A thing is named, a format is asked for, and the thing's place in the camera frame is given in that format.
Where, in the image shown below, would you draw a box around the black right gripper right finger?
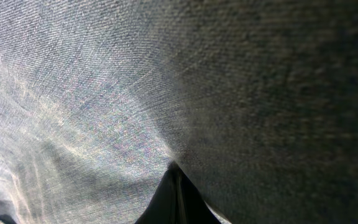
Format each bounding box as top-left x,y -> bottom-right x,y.
176,167 -> 221,224

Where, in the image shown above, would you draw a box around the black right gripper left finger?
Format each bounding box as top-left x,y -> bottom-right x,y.
135,163 -> 178,224

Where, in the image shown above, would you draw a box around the light blue denim jeans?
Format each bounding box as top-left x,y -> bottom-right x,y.
0,0 -> 358,223

